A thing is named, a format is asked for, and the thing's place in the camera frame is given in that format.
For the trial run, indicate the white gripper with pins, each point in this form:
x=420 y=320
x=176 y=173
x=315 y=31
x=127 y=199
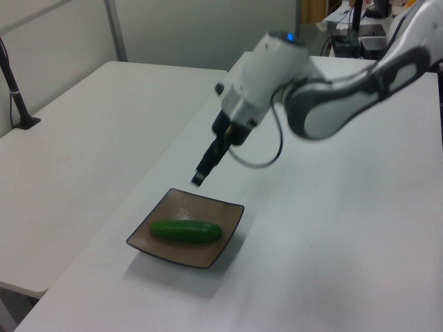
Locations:
x=239 y=117

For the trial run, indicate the green cucumber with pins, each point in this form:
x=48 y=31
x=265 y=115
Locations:
x=185 y=231

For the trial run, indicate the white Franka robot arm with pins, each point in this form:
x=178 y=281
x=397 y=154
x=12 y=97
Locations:
x=332 y=107

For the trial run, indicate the square brown ceramic plate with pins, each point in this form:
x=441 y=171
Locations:
x=194 y=207

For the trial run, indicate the black electronics box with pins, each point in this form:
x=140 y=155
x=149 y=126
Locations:
x=341 y=45

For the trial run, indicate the brown wooden cabinet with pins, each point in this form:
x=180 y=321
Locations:
x=313 y=10

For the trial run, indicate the black monitor stand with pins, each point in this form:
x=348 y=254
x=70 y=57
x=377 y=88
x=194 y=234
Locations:
x=356 y=20

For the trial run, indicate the grey flat tray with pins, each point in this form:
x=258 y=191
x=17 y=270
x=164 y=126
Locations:
x=373 y=34

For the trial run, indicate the black camera stand pole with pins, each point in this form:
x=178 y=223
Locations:
x=14 y=93

